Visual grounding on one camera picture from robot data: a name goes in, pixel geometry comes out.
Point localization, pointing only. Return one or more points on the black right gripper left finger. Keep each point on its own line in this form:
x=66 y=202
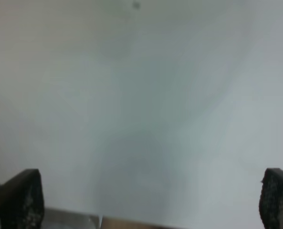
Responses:
x=22 y=201

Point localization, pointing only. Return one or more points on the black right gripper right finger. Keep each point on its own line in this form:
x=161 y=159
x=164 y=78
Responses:
x=271 y=199

